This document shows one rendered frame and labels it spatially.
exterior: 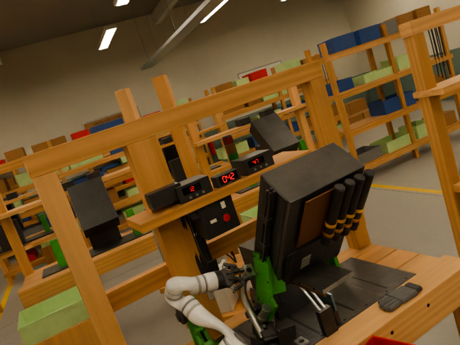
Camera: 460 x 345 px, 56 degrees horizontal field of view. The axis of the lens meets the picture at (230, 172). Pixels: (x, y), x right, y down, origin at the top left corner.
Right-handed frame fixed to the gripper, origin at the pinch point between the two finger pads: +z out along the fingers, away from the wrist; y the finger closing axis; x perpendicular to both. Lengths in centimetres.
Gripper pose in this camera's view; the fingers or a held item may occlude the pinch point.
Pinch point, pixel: (245, 273)
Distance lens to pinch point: 183.8
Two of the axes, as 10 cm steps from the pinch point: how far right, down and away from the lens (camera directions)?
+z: 8.9, -1.0, 4.4
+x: -2.5, 6.9, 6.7
